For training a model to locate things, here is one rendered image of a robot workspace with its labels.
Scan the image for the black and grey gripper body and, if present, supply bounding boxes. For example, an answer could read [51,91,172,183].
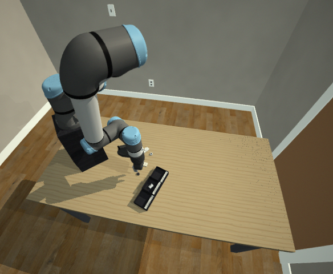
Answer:
[117,145,145,170]

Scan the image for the black storage bins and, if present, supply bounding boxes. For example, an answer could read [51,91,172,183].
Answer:
[134,166,169,211]

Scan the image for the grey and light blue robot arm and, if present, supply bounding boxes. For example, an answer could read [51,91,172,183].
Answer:
[42,25,147,155]

